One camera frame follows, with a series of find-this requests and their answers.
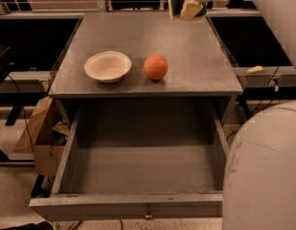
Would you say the open grey top drawer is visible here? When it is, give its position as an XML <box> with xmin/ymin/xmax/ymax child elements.
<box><xmin>30</xmin><ymin>98</ymin><xmax>228</xmax><ymax>220</ymax></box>

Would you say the metal drawer knob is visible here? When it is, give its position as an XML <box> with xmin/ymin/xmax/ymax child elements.
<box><xmin>144</xmin><ymin>206</ymin><xmax>153</xmax><ymax>220</ymax></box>

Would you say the black equipment at left edge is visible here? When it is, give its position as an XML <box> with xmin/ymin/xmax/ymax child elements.
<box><xmin>0</xmin><ymin>45</ymin><xmax>12</xmax><ymax>84</ymax></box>

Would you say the brown cardboard box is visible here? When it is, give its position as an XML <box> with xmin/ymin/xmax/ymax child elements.
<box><xmin>14</xmin><ymin>97</ymin><xmax>64</xmax><ymax>176</ymax></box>

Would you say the orange ball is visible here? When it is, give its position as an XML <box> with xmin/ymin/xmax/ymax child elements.
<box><xmin>144</xmin><ymin>54</ymin><xmax>169</xmax><ymax>81</ymax></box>

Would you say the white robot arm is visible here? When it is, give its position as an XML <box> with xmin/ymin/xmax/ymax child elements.
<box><xmin>222</xmin><ymin>0</ymin><xmax>296</xmax><ymax>230</ymax></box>

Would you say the white paper bowl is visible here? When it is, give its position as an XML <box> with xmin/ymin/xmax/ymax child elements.
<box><xmin>84</xmin><ymin>51</ymin><xmax>131</xmax><ymax>83</ymax></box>

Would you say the small yellow foam piece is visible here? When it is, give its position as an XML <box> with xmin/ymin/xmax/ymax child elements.
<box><xmin>246</xmin><ymin>65</ymin><xmax>263</xmax><ymax>74</ymax></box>

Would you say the grey cabinet with counter top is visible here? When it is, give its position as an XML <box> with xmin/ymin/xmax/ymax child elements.
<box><xmin>49</xmin><ymin>11</ymin><xmax>242</xmax><ymax>124</ymax></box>

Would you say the thin black left cable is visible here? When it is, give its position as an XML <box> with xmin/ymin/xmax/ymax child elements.
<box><xmin>7</xmin><ymin>74</ymin><xmax>35</xmax><ymax>153</ymax></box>

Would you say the black floor cable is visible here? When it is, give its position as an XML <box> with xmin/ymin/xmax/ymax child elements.
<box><xmin>225</xmin><ymin>128</ymin><xmax>240</xmax><ymax>142</ymax></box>

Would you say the green and yellow sponge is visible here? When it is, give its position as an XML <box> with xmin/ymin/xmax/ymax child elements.
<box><xmin>168</xmin><ymin>0</ymin><xmax>207</xmax><ymax>20</ymax></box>

